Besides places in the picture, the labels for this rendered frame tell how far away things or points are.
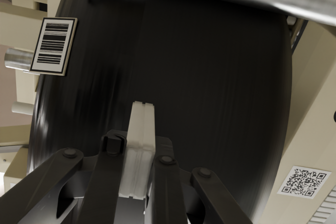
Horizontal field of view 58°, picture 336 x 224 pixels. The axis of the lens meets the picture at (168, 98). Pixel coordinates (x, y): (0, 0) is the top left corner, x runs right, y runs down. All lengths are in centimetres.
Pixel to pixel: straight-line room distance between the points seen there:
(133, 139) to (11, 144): 103
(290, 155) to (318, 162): 6
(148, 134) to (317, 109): 40
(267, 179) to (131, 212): 15
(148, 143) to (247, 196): 21
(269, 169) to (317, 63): 23
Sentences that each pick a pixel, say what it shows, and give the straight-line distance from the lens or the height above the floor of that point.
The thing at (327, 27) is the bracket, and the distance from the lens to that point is 49.
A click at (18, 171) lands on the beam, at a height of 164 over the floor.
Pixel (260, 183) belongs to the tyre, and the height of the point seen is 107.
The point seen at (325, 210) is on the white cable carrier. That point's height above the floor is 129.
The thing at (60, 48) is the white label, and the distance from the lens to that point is 32.
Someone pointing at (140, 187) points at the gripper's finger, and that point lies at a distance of 16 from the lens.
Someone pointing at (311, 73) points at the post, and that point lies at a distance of 54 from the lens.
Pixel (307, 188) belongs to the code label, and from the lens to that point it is 65.
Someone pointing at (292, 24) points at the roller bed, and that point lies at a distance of 91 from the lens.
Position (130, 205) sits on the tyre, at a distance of 33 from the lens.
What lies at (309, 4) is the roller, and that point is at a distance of 36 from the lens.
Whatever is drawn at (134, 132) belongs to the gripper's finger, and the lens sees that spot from 17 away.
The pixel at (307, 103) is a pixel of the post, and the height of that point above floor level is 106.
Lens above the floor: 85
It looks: 31 degrees up
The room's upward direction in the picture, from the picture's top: 165 degrees counter-clockwise
